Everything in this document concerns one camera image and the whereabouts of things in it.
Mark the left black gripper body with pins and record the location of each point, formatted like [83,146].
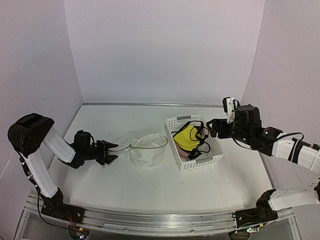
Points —
[99,152]

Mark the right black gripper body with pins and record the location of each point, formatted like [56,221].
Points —
[241,135]

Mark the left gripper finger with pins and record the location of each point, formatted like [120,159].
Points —
[110,159]
[110,145]

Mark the white perforated plastic basket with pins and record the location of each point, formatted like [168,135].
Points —
[192,145]

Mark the white mesh laundry bag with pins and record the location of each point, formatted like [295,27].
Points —
[146,152]

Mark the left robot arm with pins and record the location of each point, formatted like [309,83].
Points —
[32,131]

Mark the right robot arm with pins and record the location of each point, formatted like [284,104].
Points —
[275,143]

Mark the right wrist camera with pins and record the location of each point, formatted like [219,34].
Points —
[230,105]

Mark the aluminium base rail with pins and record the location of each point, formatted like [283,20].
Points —
[38,222]

